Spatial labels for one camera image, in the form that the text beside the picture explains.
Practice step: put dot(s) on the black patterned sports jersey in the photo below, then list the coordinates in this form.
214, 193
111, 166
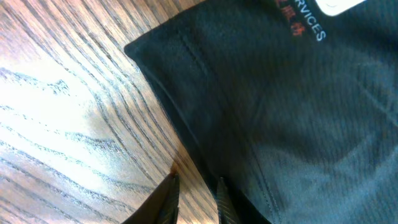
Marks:
297, 109

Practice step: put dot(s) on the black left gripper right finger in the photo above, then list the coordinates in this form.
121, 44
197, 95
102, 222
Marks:
226, 212

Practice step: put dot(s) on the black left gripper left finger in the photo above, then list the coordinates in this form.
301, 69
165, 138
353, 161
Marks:
161, 207

